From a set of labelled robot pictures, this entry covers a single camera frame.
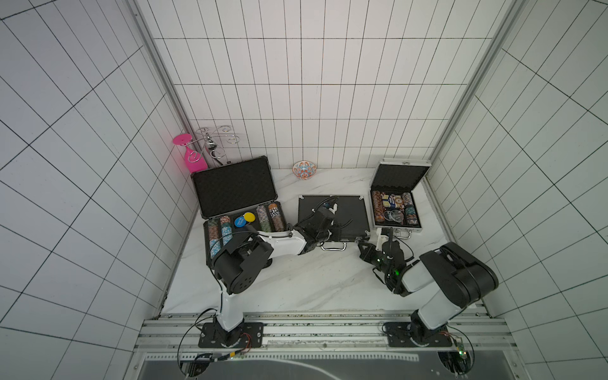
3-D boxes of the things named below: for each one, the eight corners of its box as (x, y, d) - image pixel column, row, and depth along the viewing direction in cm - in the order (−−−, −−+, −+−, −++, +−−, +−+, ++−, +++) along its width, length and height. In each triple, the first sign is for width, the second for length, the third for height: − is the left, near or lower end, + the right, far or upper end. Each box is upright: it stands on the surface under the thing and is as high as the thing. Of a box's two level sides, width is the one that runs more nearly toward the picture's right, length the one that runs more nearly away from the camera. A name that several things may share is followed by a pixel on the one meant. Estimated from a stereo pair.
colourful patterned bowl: (290, 173, 121) (289, 168, 118) (301, 162, 126) (301, 157, 123) (306, 182, 117) (306, 177, 114) (318, 170, 122) (318, 165, 119)
